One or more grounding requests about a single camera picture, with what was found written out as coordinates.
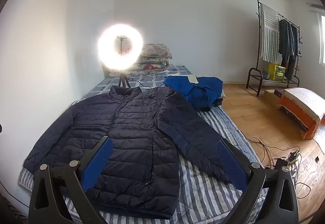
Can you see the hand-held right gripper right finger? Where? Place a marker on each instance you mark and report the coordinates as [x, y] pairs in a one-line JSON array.
[[232, 163]]

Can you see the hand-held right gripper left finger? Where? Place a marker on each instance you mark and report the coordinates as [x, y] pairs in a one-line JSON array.
[[97, 163]]

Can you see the navy puffer jacket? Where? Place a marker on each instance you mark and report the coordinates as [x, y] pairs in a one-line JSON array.
[[132, 137]]

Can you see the black clothes rack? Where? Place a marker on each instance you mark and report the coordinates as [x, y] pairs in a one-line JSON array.
[[259, 36]]

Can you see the striped blanket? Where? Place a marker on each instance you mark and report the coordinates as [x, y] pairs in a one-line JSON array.
[[203, 188]]

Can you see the power strip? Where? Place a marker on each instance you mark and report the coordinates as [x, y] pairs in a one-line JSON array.
[[294, 157]]

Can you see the cardboard box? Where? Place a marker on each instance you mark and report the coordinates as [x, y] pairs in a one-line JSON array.
[[269, 98]]

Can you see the blue folded garment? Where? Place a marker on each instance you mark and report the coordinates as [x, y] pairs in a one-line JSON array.
[[200, 89]]

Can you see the orange stool with white cover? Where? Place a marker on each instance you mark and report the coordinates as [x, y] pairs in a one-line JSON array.
[[302, 104]]

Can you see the cream folded garment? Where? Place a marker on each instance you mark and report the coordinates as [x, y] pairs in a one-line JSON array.
[[192, 78]]

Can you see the small green pot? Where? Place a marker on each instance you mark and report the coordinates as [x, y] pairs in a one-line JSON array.
[[266, 74]]

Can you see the blue checked bedsheet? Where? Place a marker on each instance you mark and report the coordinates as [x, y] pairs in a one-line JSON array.
[[152, 79]]

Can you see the yellow box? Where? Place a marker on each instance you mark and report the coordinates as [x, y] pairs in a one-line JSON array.
[[276, 73]]

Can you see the folded floral quilt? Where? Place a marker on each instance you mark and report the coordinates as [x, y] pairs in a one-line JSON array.
[[157, 51], [152, 65]]

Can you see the phone holder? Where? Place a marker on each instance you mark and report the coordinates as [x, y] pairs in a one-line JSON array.
[[121, 37]]

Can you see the blue denim hanging garment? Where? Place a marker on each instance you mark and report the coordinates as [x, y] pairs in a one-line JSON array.
[[294, 48]]

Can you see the striped hanging cloth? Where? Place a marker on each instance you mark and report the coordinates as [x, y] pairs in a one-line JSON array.
[[269, 36]]

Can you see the dark grey hanging garment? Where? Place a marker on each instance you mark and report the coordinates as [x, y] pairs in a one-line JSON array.
[[283, 41]]

